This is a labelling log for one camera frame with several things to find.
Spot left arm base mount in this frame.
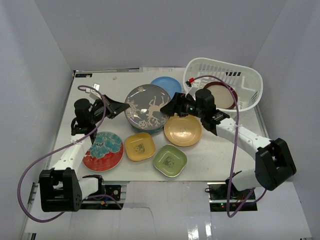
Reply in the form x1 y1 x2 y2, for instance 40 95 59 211
80 184 127 210

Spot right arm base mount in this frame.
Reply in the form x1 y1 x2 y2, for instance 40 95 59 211
204 183 258 213

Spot black label sticker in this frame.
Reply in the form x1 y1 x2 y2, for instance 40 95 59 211
74 73 93 78

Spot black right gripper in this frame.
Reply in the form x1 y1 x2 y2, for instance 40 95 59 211
160 93 205 119

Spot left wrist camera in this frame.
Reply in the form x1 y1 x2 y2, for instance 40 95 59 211
88 83 101 100

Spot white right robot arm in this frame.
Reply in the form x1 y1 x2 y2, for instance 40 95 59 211
160 89 297 200

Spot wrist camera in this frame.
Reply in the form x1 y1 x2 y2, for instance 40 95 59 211
185 77 198 97
88 83 101 100

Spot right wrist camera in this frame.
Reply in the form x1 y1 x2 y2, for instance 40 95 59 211
185 77 198 97

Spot teal scalloped plate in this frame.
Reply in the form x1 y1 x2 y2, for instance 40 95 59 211
132 126 163 135

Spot red teal flower plate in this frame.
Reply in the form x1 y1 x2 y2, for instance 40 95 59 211
82 131 124 173

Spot white plastic dish bin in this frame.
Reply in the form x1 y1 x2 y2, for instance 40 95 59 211
182 57 264 113

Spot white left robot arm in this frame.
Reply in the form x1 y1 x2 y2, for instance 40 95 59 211
39 95 130 212

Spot dark red rimmed plate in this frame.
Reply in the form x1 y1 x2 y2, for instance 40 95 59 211
204 81 238 110

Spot light blue round plate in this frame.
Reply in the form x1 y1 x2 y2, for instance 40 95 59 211
151 76 182 98

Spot grey reindeer plate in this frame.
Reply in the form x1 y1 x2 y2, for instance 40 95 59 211
124 84 171 130

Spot paper sheets behind table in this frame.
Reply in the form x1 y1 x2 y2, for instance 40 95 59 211
139 67 186 73

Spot orange round plate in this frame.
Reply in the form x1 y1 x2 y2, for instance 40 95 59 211
164 115 202 147

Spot yellow square panda dish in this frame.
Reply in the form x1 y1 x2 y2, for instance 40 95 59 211
124 132 156 162

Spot green square panda dish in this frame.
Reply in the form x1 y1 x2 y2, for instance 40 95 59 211
153 144 188 178

